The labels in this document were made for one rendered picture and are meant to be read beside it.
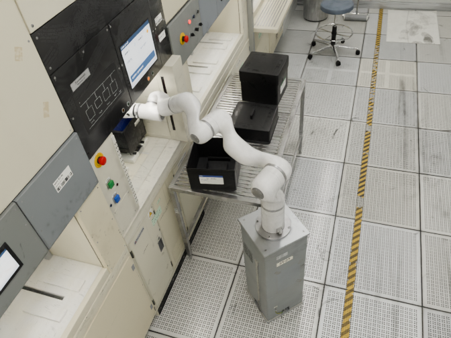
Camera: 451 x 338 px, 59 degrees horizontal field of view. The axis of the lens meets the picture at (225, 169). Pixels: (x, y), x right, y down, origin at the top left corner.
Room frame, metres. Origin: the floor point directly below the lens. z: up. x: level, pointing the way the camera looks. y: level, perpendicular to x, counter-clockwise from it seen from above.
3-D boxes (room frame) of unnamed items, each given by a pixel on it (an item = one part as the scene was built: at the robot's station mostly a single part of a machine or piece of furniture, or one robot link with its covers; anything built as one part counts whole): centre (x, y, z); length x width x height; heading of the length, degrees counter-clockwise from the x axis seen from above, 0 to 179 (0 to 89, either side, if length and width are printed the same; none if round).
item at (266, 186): (1.27, -0.19, 1.07); 0.19 x 0.12 x 0.24; 136
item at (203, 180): (1.74, 0.06, 0.85); 0.28 x 0.28 x 0.17; 77
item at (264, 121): (2.13, -0.22, 0.83); 0.29 x 0.29 x 0.13; 68
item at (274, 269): (1.29, -0.21, 0.38); 0.28 x 0.28 x 0.76; 22
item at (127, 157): (1.94, 0.59, 0.89); 0.22 x 0.21 x 0.04; 67
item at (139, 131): (1.94, 0.59, 1.06); 0.24 x 0.20 x 0.32; 157
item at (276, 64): (2.52, -0.37, 0.89); 0.29 x 0.29 x 0.25; 63
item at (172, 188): (2.16, -0.17, 0.38); 1.30 x 0.60 x 0.76; 157
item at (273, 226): (1.29, -0.21, 0.85); 0.19 x 0.19 x 0.18
